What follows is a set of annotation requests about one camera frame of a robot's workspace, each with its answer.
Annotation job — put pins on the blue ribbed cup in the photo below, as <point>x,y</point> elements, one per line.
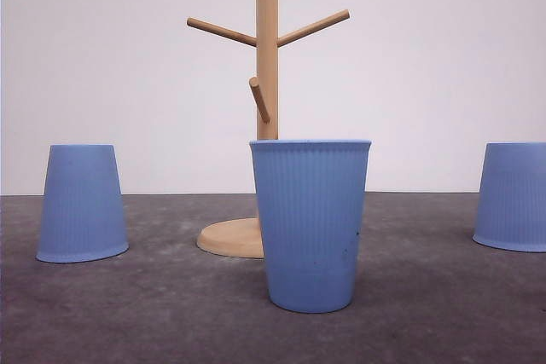
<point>511,204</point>
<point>83,217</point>
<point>311,196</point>

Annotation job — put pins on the wooden mug tree stand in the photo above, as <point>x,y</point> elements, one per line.
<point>242,237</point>

